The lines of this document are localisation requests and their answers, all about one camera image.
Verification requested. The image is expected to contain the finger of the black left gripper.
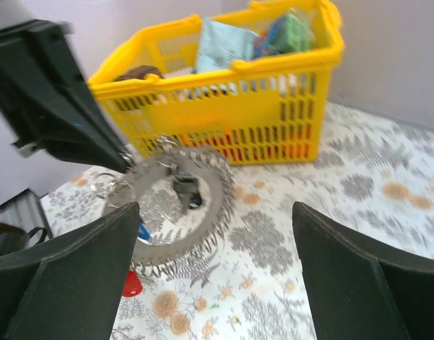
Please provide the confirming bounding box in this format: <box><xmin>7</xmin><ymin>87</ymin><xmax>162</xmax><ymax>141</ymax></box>
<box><xmin>0</xmin><ymin>20</ymin><xmax>132</xmax><ymax>173</ymax></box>

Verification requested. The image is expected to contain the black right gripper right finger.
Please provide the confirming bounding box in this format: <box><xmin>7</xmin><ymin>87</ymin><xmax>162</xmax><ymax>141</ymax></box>
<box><xmin>292</xmin><ymin>202</ymin><xmax>434</xmax><ymax>339</ymax></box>

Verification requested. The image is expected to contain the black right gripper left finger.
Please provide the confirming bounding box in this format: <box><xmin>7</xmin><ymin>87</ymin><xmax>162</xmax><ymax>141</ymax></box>
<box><xmin>0</xmin><ymin>203</ymin><xmax>140</xmax><ymax>339</ymax></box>

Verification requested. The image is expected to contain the red key tag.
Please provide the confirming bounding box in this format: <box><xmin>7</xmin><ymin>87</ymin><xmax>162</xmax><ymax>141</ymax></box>
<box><xmin>122</xmin><ymin>271</ymin><xmax>143</xmax><ymax>298</ymax></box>

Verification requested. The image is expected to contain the blue key tag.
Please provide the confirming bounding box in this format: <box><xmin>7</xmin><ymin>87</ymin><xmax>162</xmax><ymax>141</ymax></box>
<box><xmin>138</xmin><ymin>222</ymin><xmax>150</xmax><ymax>241</ymax></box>

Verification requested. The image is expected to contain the brown round pastry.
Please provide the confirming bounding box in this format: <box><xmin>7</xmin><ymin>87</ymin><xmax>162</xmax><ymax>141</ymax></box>
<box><xmin>113</xmin><ymin>65</ymin><xmax>164</xmax><ymax>81</ymax></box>

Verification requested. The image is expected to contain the floral table mat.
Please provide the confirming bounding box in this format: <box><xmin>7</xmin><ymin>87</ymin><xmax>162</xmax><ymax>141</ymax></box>
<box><xmin>39</xmin><ymin>101</ymin><xmax>434</xmax><ymax>340</ymax></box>

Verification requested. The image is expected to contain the light blue chips bag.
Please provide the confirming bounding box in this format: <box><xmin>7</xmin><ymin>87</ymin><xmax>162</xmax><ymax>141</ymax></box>
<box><xmin>195</xmin><ymin>17</ymin><xmax>259</xmax><ymax>73</ymax></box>

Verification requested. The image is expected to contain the yellow plastic basket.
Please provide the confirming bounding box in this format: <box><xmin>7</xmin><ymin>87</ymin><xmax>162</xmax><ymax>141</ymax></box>
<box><xmin>89</xmin><ymin>1</ymin><xmax>344</xmax><ymax>165</ymax></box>

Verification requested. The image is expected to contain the blue green sponge pack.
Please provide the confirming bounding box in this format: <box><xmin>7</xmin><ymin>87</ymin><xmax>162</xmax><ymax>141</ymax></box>
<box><xmin>252</xmin><ymin>9</ymin><xmax>314</xmax><ymax>60</ymax></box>

